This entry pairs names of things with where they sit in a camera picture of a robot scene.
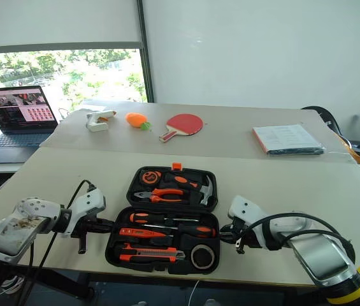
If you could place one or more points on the black chair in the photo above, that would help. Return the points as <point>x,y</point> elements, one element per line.
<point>321,114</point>

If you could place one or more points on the grey rounded shape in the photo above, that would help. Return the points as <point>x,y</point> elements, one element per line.
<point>142,303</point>
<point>211,302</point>

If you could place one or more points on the white roller blind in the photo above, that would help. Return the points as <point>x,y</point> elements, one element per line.
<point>55,22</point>

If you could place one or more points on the orange voltage tester pen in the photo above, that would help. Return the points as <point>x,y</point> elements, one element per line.
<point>135,232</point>

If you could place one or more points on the orange case latch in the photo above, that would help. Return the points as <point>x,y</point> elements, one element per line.
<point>177,166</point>

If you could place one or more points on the orange black tape measure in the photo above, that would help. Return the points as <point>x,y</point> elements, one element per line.
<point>150,177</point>

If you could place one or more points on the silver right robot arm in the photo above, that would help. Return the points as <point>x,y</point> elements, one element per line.
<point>320,255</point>

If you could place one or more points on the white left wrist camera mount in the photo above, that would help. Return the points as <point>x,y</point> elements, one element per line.
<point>85,201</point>

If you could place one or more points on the black plastic tool case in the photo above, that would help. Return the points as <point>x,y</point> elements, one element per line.
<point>154,269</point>

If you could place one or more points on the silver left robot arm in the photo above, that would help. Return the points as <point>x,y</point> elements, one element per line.
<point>17,229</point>

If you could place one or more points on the white booklet in plastic sleeve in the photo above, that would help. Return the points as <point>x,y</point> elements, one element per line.
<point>288,138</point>

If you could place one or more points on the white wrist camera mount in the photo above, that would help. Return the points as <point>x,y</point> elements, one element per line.
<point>85,201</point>
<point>246,207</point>

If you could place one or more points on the red table tennis paddle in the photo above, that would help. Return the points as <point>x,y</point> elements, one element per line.
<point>186,124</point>

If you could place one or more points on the white glue gun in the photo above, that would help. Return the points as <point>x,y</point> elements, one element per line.
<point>97,124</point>

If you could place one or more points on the orange carrot plush toy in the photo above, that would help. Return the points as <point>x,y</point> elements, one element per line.
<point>135,119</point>

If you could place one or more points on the open dark laptop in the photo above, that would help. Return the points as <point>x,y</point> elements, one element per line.
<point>17,108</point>

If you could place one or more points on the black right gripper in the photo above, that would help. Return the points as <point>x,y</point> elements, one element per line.
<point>250,239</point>

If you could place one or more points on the orange black screwdriver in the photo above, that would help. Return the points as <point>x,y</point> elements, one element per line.
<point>202,231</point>
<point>144,218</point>

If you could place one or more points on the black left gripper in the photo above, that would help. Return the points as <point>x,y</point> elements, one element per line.
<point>85,227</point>

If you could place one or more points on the black electrical tape roll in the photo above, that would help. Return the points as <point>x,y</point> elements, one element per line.
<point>193,255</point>

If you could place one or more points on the dark window frame post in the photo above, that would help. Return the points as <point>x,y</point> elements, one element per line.
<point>146,63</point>

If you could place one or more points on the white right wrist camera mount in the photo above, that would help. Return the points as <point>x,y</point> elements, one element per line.
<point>246,207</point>

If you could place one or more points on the orange black utility knife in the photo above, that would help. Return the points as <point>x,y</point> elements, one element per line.
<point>148,254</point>

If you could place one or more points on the black table frame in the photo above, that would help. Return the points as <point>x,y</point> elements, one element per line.
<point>65,282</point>

